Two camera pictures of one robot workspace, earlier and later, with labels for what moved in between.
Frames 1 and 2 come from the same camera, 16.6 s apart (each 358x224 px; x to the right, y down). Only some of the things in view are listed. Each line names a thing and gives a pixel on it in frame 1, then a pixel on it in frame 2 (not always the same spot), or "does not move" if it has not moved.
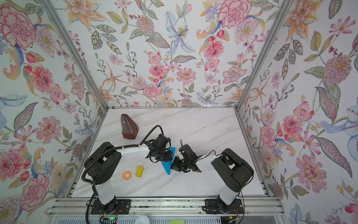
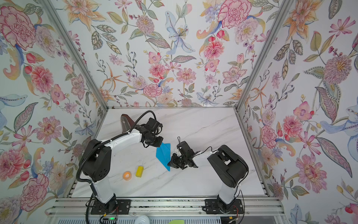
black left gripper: x=168 y=158 to x=160 y=141
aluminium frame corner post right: x=263 y=54 does not move
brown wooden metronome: x=129 y=129 does not move
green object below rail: x=176 y=221 does not move
